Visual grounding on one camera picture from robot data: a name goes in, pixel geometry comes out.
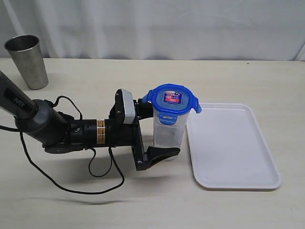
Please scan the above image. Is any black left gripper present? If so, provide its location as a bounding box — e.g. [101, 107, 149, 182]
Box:
[107, 89, 180, 171]

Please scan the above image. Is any clear plastic container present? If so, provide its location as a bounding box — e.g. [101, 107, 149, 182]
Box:
[153, 109, 189, 148]

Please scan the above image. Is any blue container lid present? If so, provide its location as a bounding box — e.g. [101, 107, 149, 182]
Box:
[142, 83, 202, 125]

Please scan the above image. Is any stainless steel cup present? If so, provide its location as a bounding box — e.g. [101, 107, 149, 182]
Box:
[4, 35, 49, 90]

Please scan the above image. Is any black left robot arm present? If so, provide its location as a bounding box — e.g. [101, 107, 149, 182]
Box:
[0, 73, 180, 171]

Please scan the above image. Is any white plastic tray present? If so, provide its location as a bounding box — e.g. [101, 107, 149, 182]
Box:
[187, 103, 282, 191]

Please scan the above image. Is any white backdrop curtain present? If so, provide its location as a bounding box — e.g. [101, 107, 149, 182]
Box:
[0, 0, 305, 61]

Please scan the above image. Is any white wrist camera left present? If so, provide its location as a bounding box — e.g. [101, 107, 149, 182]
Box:
[121, 89, 136, 125]

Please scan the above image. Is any black camera cable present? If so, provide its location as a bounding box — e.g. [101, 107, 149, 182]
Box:
[0, 95, 125, 194]

